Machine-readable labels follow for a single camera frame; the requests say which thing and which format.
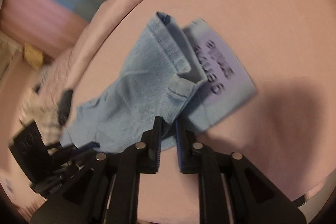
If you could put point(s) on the light blue denim pants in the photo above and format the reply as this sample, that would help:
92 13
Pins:
171 72

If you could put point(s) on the plaid pillow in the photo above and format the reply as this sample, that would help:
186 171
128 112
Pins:
45 118

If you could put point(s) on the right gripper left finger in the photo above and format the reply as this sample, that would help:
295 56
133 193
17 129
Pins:
105 189

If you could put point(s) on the dark rolled garment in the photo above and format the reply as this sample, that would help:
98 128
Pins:
64 107

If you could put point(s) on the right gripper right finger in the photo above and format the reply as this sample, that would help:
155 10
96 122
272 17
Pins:
231 188

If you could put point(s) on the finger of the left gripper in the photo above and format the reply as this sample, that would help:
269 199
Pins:
88 146

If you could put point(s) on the pink curtain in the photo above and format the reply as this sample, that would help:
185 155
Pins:
44 24

